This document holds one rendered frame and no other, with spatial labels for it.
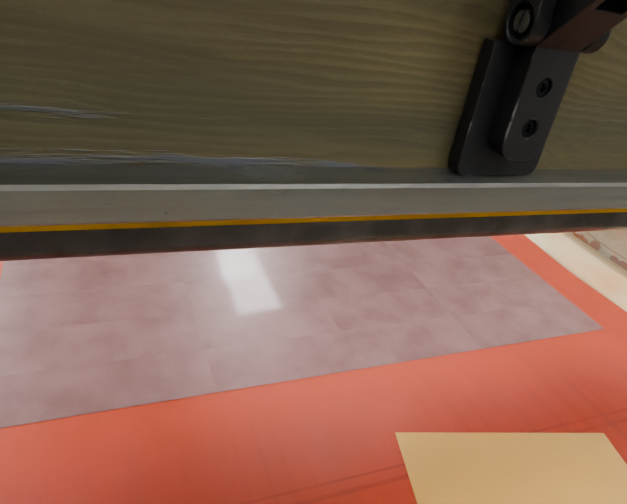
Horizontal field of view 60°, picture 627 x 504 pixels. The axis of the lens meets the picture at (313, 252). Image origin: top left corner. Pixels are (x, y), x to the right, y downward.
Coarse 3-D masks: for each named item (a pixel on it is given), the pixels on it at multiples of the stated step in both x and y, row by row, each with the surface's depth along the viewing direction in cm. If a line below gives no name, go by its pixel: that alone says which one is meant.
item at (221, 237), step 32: (256, 224) 17; (288, 224) 18; (320, 224) 18; (352, 224) 18; (384, 224) 19; (416, 224) 20; (448, 224) 20; (480, 224) 21; (512, 224) 21; (544, 224) 22; (576, 224) 23; (608, 224) 24; (0, 256) 15; (32, 256) 15; (64, 256) 15
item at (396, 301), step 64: (320, 256) 36; (384, 256) 38; (448, 256) 39; (512, 256) 41; (384, 320) 31; (448, 320) 32; (512, 320) 33; (576, 320) 34; (384, 384) 27; (448, 384) 27; (512, 384) 28; (576, 384) 29
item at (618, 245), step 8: (576, 232) 45; (584, 232) 45; (592, 232) 44; (600, 232) 43; (608, 232) 43; (616, 232) 42; (624, 232) 41; (584, 240) 45; (592, 240) 44; (600, 240) 43; (608, 240) 43; (616, 240) 42; (624, 240) 41; (600, 248) 43; (608, 248) 43; (616, 248) 42; (624, 248) 41; (608, 256) 43; (616, 256) 42; (624, 256) 42; (624, 264) 42
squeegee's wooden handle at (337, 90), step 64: (0, 0) 11; (64, 0) 11; (128, 0) 12; (192, 0) 12; (256, 0) 13; (320, 0) 13; (384, 0) 14; (448, 0) 14; (0, 64) 12; (64, 64) 12; (128, 64) 12; (192, 64) 13; (256, 64) 13; (320, 64) 14; (384, 64) 15; (448, 64) 15; (576, 64) 17; (0, 128) 12; (64, 128) 13; (128, 128) 13; (192, 128) 14; (256, 128) 14; (320, 128) 15; (384, 128) 16; (448, 128) 17; (576, 128) 19
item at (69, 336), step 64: (128, 256) 33; (192, 256) 34; (256, 256) 35; (0, 320) 27; (64, 320) 27; (128, 320) 28; (192, 320) 29; (256, 320) 29; (320, 320) 30; (0, 384) 23; (64, 384) 24; (128, 384) 24; (192, 384) 25; (256, 384) 25; (320, 384) 26; (0, 448) 21; (64, 448) 21; (128, 448) 21; (192, 448) 22; (256, 448) 22; (320, 448) 23; (384, 448) 23
